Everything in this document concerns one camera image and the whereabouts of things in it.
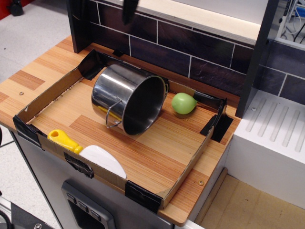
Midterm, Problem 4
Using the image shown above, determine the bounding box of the yellow handled white spatula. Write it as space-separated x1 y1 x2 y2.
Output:
47 129 127 179

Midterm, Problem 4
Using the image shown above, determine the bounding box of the grey oven control panel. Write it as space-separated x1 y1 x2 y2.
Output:
61 181 116 229

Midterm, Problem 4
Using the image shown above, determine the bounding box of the white toy sink drainboard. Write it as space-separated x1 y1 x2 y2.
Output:
225 91 305 208

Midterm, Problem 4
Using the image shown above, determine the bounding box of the green plastic pear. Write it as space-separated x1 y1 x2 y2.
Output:
172 93 197 115

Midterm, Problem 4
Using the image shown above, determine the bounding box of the cardboard fence with black tape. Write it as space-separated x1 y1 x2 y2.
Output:
13 51 238 212

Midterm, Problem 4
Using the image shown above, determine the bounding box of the black object on floor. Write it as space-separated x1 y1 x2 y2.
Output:
7 0 24 17

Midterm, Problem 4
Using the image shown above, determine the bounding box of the stainless steel pot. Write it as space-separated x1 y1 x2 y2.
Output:
91 62 169 135

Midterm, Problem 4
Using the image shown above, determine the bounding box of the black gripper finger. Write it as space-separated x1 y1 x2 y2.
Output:
122 0 139 25

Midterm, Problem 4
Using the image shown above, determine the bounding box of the dark shelf post right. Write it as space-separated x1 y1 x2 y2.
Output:
235 0 279 118

